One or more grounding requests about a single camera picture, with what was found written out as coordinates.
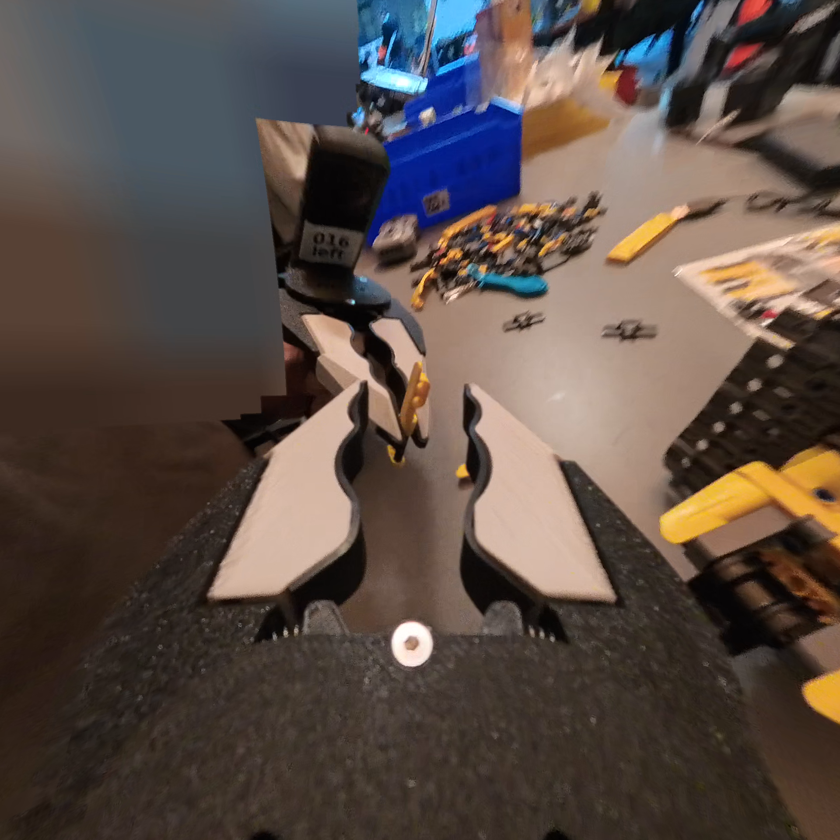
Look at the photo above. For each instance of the yellow cardboard box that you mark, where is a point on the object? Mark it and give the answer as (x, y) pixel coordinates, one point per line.
(558, 128)

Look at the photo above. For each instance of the pile of small toy bricks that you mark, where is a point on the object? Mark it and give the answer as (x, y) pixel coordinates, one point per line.
(512, 236)

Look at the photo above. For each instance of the clear plastic bags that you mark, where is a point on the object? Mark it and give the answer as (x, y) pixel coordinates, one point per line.
(577, 72)

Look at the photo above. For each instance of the blue plastic bin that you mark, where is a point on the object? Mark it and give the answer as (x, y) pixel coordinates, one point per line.
(459, 164)

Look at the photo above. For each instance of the yellow grey sticker sheet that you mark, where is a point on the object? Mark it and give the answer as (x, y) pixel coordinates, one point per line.
(754, 275)

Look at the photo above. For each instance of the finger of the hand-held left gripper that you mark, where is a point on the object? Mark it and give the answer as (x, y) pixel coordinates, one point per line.
(338, 361)
(401, 348)

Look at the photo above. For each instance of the blue brick separator tool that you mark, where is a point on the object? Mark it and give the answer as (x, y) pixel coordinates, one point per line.
(508, 282)

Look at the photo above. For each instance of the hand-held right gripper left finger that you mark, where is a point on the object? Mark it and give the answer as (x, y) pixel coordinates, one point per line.
(295, 518)

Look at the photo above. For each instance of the yellow black toy tracked vehicle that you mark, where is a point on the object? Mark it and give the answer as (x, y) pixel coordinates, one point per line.
(741, 426)

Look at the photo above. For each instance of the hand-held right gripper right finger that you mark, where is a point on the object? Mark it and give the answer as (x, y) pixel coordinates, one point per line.
(538, 518)

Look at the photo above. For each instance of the yellow long panel brick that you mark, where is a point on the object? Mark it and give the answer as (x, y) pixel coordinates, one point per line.
(646, 236)

